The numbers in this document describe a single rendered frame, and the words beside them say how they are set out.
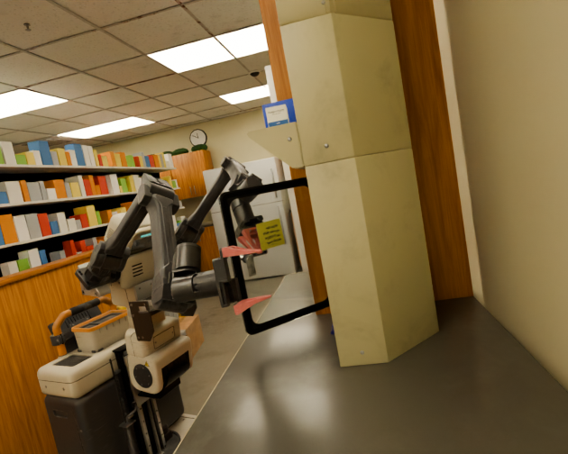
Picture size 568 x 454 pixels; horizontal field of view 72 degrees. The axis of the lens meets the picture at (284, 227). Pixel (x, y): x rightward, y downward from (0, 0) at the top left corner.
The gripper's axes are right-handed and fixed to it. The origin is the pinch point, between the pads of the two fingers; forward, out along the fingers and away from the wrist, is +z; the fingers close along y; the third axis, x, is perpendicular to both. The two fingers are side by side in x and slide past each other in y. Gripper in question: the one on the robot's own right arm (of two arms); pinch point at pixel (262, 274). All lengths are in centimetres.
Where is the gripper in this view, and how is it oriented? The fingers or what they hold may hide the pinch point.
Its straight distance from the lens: 82.7
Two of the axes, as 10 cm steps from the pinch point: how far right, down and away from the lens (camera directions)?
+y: -2.0, -9.8, 0.2
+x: 1.8, -0.1, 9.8
